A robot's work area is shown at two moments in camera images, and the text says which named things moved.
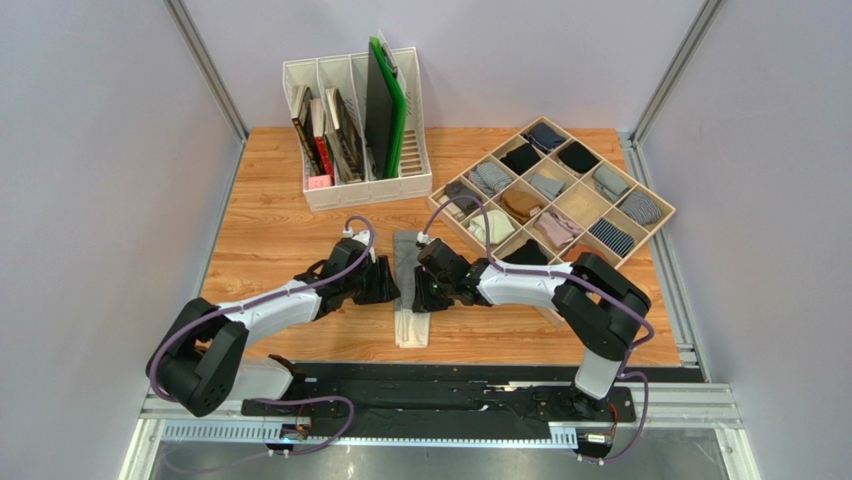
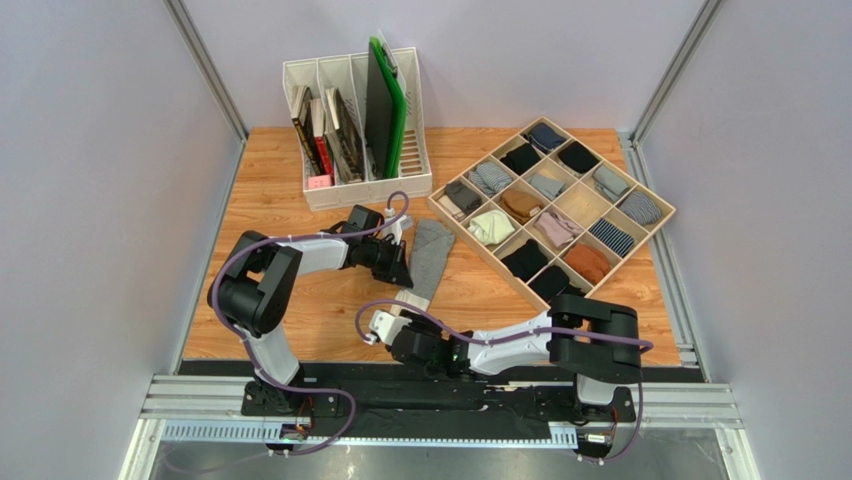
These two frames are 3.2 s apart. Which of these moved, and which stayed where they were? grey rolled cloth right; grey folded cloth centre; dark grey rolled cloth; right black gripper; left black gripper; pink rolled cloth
Moved: right black gripper; left black gripper
Stayed: dark grey rolled cloth; pink rolled cloth; grey rolled cloth right; grey folded cloth centre
